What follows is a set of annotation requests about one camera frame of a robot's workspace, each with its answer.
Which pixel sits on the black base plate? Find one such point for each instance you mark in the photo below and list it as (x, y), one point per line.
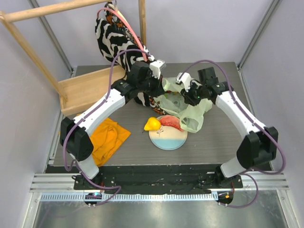
(164, 179)

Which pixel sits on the cream and blue ceramic plate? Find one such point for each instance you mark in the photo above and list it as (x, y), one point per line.
(168, 138)

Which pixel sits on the yellow fake pear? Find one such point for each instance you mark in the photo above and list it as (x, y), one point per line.
(153, 124)

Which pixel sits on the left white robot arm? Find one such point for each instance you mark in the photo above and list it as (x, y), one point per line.
(75, 133)

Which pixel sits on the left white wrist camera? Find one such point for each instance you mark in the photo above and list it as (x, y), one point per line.
(156, 68)

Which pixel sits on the white slotted cable duct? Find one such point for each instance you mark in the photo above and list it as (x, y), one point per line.
(91, 196)

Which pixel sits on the wooden rack frame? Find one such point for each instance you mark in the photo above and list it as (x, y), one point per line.
(8, 22)

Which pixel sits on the wooden tray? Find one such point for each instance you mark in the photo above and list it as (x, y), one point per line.
(84, 91)

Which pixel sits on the red fake watermelon slice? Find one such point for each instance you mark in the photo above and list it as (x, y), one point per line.
(171, 121)

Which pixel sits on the green avocado print plastic bag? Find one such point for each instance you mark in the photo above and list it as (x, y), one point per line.
(173, 103)

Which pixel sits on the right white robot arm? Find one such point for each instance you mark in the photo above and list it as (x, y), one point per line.
(258, 141)

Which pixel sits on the orange cloth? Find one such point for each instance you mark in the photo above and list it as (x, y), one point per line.
(107, 139)

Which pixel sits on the zebra print tote bag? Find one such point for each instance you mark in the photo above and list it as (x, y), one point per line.
(117, 45)

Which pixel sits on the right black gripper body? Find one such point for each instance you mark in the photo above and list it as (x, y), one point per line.
(188, 95)

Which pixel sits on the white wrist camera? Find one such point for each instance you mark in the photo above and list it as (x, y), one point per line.
(156, 68)
(185, 79)

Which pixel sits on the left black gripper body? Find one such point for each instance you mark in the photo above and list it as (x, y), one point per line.
(150, 86)

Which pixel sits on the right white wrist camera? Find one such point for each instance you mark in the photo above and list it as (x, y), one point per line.
(185, 79)

